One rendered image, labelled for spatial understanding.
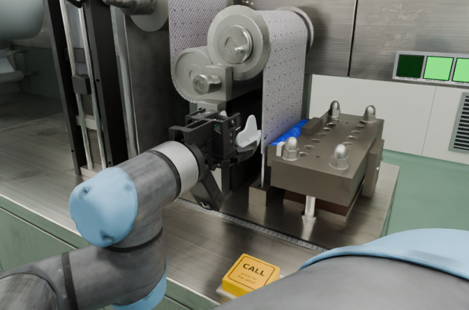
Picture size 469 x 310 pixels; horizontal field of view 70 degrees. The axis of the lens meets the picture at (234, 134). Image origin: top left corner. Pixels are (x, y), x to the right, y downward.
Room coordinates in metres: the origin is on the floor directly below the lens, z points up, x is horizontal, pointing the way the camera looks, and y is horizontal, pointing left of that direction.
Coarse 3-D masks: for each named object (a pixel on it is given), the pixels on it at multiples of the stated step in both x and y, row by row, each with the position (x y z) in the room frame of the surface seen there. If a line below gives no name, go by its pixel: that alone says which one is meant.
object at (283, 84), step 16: (288, 64) 0.78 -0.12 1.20; (304, 64) 0.87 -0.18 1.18; (272, 80) 0.70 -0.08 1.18; (288, 80) 0.78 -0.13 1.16; (272, 96) 0.70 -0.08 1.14; (288, 96) 0.79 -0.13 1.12; (272, 112) 0.71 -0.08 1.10; (288, 112) 0.79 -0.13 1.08; (272, 128) 0.71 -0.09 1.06; (288, 128) 0.80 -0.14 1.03
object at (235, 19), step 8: (232, 16) 0.70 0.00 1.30; (240, 16) 0.69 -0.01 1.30; (224, 24) 0.71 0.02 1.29; (248, 24) 0.68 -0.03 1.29; (216, 32) 0.72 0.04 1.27; (256, 32) 0.67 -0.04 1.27; (216, 40) 0.72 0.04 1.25; (256, 40) 0.67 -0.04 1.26; (216, 48) 0.72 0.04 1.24; (256, 48) 0.67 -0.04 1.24; (216, 56) 0.72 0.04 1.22; (256, 56) 0.67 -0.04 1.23; (224, 64) 0.71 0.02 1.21; (232, 64) 0.70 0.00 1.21; (240, 64) 0.69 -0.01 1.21; (248, 64) 0.68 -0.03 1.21; (240, 72) 0.69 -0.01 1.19
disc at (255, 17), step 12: (228, 12) 0.71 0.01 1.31; (240, 12) 0.70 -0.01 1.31; (252, 12) 0.68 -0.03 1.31; (216, 24) 0.72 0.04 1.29; (240, 24) 0.70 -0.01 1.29; (264, 24) 0.67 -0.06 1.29; (252, 36) 0.68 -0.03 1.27; (264, 36) 0.67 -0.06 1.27; (264, 48) 0.67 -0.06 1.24; (216, 60) 0.72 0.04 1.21; (264, 60) 0.67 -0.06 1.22; (252, 72) 0.68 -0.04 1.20
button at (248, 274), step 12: (240, 264) 0.44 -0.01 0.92; (252, 264) 0.44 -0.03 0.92; (264, 264) 0.44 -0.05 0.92; (228, 276) 0.41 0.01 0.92; (240, 276) 0.41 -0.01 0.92; (252, 276) 0.41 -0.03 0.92; (264, 276) 0.41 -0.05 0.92; (276, 276) 0.42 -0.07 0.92; (228, 288) 0.40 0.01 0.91; (240, 288) 0.39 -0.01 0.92; (252, 288) 0.39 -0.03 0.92
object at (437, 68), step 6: (432, 60) 0.80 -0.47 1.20; (438, 60) 0.80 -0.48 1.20; (444, 60) 0.79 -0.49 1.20; (450, 60) 0.79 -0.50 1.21; (426, 66) 0.81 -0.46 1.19; (432, 66) 0.80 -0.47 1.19; (438, 66) 0.80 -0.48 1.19; (444, 66) 0.79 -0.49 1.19; (450, 66) 0.78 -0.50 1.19; (426, 72) 0.81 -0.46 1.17; (432, 72) 0.80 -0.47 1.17; (438, 72) 0.79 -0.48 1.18; (444, 72) 0.79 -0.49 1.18; (432, 78) 0.80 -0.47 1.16; (438, 78) 0.79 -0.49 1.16; (444, 78) 0.79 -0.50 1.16
